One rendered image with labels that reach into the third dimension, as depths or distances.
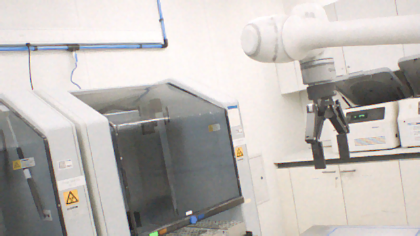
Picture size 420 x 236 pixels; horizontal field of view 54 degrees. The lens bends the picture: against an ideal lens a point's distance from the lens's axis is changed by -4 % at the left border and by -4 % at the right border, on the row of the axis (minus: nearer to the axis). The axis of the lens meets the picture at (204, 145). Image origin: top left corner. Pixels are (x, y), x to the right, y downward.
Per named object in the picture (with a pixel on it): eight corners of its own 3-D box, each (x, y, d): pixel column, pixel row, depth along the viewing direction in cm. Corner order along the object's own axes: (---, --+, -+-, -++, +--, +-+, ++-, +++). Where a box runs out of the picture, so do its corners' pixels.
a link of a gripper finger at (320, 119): (330, 107, 109) (327, 103, 108) (321, 143, 104) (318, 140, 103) (317, 109, 111) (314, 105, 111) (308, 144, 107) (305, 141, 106)
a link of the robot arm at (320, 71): (340, 58, 109) (344, 80, 110) (310, 65, 116) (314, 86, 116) (323, 58, 103) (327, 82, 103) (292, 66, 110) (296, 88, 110)
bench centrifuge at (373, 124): (331, 155, 355) (318, 80, 352) (364, 143, 397) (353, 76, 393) (394, 149, 314) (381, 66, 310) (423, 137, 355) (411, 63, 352)
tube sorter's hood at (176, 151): (74, 235, 189) (46, 98, 186) (173, 202, 231) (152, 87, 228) (138, 245, 152) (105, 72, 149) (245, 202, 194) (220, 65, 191)
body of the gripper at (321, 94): (324, 81, 104) (331, 118, 105) (340, 80, 110) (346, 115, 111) (299, 86, 110) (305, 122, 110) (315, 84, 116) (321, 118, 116)
